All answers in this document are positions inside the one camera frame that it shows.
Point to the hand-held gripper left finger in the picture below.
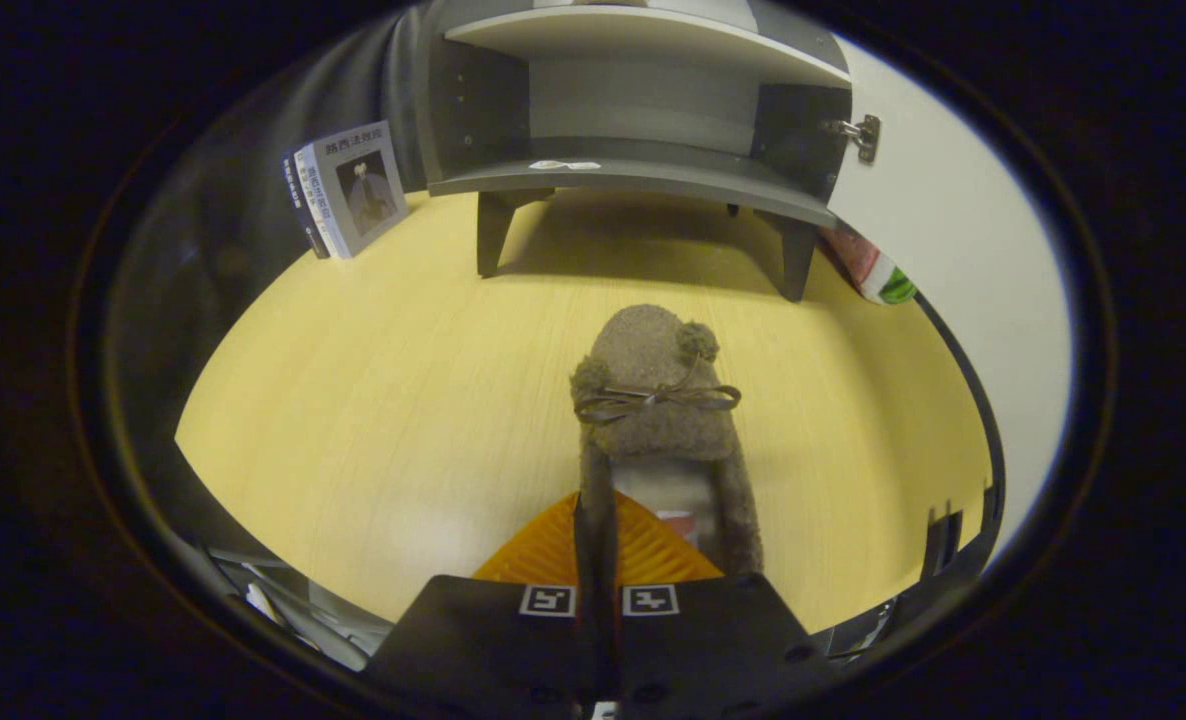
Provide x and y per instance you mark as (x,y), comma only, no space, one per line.
(483,640)

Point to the white shoe cabinet door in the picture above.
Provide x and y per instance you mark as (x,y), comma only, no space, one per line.
(953,250)

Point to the brown fuzzy shoe with bow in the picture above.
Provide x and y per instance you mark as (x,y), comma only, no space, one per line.
(653,420)

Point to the grey shoe cabinet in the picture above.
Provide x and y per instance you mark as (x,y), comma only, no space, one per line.
(633,175)

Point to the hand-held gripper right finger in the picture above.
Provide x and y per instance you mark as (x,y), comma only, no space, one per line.
(713,640)

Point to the dark blue book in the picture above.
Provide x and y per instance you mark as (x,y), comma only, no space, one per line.
(298,205)

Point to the grey cover book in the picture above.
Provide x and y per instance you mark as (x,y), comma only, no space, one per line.
(363,190)

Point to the red and green packet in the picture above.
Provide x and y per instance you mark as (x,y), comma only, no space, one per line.
(878,272)

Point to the metal door hinge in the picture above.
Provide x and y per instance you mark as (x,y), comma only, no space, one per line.
(861,135)

